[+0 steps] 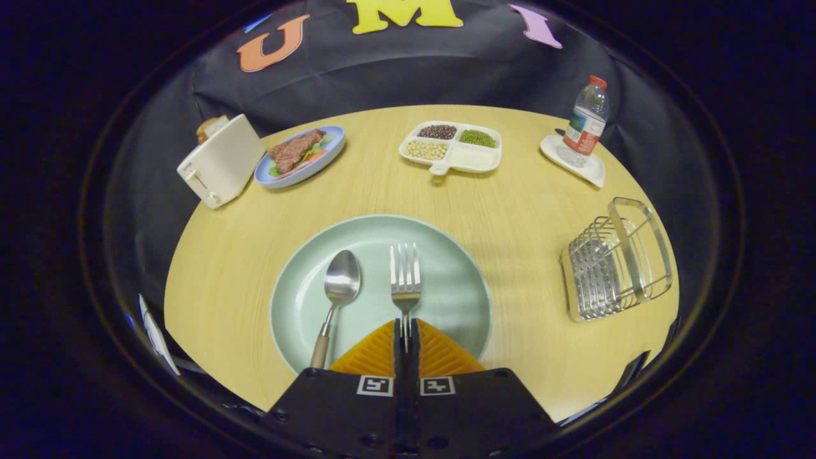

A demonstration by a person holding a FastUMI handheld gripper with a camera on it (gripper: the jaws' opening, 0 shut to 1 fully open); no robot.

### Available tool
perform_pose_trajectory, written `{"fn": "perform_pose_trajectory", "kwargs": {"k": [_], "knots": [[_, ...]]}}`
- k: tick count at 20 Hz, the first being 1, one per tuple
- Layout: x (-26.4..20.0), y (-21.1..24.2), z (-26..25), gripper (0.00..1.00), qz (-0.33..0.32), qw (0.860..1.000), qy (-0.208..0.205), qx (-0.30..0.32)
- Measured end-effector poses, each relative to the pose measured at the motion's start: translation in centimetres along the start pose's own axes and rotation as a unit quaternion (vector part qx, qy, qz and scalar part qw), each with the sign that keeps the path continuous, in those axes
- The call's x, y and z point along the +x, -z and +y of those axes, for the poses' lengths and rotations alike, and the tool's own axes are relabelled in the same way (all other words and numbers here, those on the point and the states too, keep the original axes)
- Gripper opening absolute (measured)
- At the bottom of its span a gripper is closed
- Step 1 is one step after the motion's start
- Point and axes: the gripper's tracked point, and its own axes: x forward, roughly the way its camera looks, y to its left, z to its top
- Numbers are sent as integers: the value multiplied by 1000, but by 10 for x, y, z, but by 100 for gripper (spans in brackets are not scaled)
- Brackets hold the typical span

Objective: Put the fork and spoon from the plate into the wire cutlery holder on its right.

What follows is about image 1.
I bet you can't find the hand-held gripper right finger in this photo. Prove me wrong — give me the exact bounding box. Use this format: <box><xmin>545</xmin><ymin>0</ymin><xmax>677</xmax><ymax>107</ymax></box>
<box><xmin>408</xmin><ymin>319</ymin><xmax>555</xmax><ymax>459</ymax></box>

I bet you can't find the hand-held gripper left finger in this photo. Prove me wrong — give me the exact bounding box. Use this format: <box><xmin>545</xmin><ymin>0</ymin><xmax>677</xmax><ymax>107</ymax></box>
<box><xmin>261</xmin><ymin>319</ymin><xmax>409</xmax><ymax>459</ymax></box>

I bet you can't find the metal fork wooden handle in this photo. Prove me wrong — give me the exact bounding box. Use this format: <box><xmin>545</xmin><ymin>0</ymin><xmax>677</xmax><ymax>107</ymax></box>
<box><xmin>390</xmin><ymin>242</ymin><xmax>422</xmax><ymax>354</ymax></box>

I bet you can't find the metal spoon wooden handle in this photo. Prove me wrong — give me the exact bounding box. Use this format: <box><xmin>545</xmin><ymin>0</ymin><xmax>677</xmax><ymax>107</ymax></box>
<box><xmin>309</xmin><ymin>249</ymin><xmax>361</xmax><ymax>370</ymax></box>

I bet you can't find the pale green plate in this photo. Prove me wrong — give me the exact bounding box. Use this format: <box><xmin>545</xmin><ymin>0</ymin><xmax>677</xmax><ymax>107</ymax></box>
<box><xmin>270</xmin><ymin>215</ymin><xmax>493</xmax><ymax>377</ymax></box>

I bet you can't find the white divided tray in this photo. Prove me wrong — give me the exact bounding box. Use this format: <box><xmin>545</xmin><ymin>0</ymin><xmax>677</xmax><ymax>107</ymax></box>
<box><xmin>399</xmin><ymin>121</ymin><xmax>503</xmax><ymax>176</ymax></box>

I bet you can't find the pile of yellow soybeans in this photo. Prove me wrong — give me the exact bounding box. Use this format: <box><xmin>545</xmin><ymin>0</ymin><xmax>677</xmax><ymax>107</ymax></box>
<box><xmin>406</xmin><ymin>140</ymin><xmax>449</xmax><ymax>161</ymax></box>

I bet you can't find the blue plate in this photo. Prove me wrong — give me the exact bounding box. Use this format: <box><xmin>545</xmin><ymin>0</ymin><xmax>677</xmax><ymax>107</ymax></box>
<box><xmin>254</xmin><ymin>125</ymin><xmax>346</xmax><ymax>189</ymax></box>

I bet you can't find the pile of green beans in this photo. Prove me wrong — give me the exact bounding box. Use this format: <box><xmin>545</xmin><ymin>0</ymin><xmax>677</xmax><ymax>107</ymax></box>
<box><xmin>459</xmin><ymin>129</ymin><xmax>497</xmax><ymax>149</ymax></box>

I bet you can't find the green lettuce garnish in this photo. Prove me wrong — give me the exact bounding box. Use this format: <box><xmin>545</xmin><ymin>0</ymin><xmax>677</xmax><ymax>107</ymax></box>
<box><xmin>269</xmin><ymin>133</ymin><xmax>337</xmax><ymax>179</ymax></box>

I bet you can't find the brown steak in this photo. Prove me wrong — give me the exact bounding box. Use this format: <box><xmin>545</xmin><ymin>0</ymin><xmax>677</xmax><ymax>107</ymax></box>
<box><xmin>268</xmin><ymin>129</ymin><xmax>326</xmax><ymax>173</ymax></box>

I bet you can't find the white flat sheet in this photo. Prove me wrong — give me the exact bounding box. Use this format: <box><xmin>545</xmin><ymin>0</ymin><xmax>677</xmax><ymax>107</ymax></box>
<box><xmin>138</xmin><ymin>294</ymin><xmax>181</xmax><ymax>376</ymax></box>

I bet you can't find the white square coaster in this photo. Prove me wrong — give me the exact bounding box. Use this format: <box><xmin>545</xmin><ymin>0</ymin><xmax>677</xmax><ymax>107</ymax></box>
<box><xmin>539</xmin><ymin>133</ymin><xmax>606</xmax><ymax>189</ymax></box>

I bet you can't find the white toaster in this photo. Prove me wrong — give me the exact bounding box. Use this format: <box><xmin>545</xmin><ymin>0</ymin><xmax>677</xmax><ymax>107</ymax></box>
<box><xmin>177</xmin><ymin>114</ymin><xmax>266</xmax><ymax>210</ymax></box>

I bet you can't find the clear water bottle red cap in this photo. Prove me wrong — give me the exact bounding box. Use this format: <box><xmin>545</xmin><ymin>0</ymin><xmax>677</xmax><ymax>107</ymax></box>
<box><xmin>559</xmin><ymin>75</ymin><xmax>610</xmax><ymax>168</ymax></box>

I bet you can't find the toasted bread slice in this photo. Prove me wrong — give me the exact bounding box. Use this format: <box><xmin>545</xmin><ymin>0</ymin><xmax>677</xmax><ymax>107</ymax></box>
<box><xmin>196</xmin><ymin>115</ymin><xmax>230</xmax><ymax>145</ymax></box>

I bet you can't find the metal wire basket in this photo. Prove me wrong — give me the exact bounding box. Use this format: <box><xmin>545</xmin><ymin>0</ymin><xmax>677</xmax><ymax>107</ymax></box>
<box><xmin>560</xmin><ymin>197</ymin><xmax>674</xmax><ymax>323</ymax></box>

